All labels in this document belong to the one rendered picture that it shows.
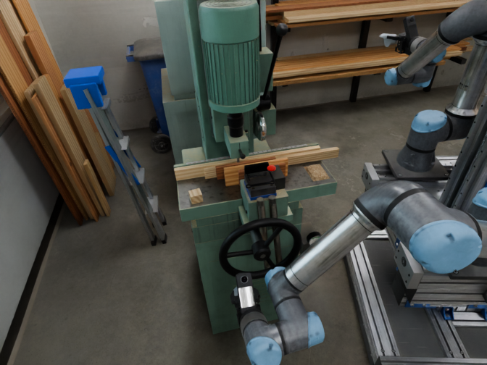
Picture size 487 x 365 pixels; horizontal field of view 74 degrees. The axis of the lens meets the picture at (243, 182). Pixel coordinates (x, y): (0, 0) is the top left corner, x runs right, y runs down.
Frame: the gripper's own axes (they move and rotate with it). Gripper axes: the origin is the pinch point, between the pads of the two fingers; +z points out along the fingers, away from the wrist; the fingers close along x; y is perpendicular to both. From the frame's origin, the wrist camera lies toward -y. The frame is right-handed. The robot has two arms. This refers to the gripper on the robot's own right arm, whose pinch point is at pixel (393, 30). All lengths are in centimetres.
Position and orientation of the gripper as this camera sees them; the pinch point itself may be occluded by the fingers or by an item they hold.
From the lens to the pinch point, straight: 196.4
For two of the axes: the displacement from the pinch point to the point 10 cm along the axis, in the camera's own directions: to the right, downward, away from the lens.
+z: -2.0, -5.9, 7.8
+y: 1.7, 7.6, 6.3
